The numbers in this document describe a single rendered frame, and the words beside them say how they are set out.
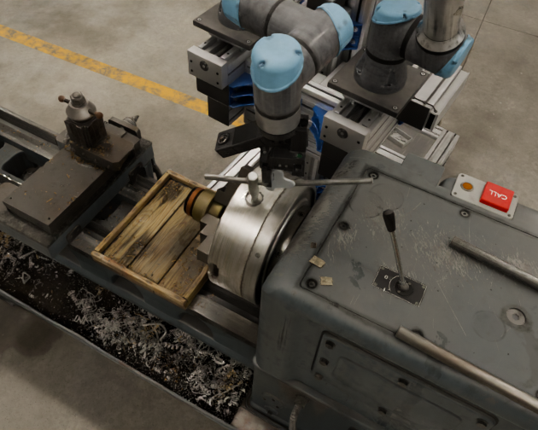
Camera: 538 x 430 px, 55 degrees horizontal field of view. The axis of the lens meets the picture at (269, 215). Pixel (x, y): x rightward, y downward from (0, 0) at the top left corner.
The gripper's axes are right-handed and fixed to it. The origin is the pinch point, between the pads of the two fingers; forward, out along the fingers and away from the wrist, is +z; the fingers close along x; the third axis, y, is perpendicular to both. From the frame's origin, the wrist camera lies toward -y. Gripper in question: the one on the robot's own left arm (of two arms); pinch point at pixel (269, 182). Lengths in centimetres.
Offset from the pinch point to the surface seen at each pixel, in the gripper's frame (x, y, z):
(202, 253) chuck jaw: -9.7, -14.4, 17.8
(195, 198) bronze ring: 5.2, -19.5, 19.1
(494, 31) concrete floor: 264, 123, 185
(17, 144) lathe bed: 33, -88, 45
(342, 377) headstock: -31.5, 19.2, 23.1
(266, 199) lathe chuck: -0.1, -0.9, 6.9
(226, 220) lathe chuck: -5.4, -8.7, 8.4
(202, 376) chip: -27, -18, 67
